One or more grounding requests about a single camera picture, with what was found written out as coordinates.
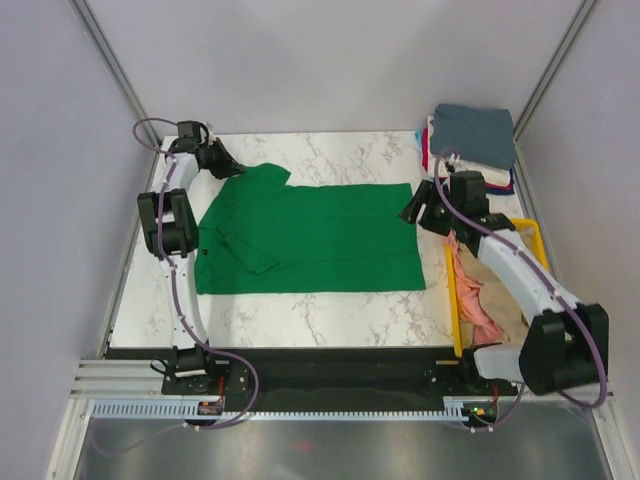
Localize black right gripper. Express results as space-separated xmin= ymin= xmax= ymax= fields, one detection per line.
xmin=397 ymin=179 xmax=462 ymax=237

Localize green t shirt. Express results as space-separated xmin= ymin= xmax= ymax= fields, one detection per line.
xmin=195 ymin=163 xmax=426 ymax=295

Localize yellow plastic bin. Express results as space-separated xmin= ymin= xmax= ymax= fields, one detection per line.
xmin=443 ymin=217 xmax=549 ymax=358

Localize beige t shirt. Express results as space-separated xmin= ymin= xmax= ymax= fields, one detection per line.
xmin=457 ymin=224 xmax=534 ymax=346

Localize pink t shirt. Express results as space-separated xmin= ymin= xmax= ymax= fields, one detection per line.
xmin=446 ymin=232 xmax=504 ymax=345

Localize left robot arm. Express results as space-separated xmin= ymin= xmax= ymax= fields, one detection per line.
xmin=137 ymin=120 xmax=246 ymax=395

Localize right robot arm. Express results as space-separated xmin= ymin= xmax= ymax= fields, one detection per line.
xmin=399 ymin=171 xmax=609 ymax=397

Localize folded red t shirt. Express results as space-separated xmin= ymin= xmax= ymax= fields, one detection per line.
xmin=414 ymin=125 xmax=514 ymax=195

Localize folded cream t shirt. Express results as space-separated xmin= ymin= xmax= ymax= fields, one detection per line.
xmin=422 ymin=115 xmax=512 ymax=190

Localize folded navy t shirt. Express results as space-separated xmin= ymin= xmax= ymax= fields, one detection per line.
xmin=485 ymin=170 xmax=514 ymax=196

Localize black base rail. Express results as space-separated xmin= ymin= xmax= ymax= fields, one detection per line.
xmin=159 ymin=344 xmax=519 ymax=414

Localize white slotted cable duct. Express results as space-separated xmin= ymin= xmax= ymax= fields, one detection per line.
xmin=90 ymin=399 xmax=495 ymax=422

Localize left aluminium frame post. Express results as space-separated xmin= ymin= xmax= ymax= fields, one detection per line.
xmin=69 ymin=0 xmax=147 ymax=120

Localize aluminium frame post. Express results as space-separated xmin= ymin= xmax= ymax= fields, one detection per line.
xmin=69 ymin=0 xmax=147 ymax=120
xmin=513 ymin=0 xmax=600 ymax=143

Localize aluminium extrusion rail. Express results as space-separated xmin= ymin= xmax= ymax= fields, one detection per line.
xmin=70 ymin=360 xmax=163 ymax=399

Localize right aluminium frame post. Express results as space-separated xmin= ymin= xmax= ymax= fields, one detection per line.
xmin=513 ymin=0 xmax=600 ymax=143

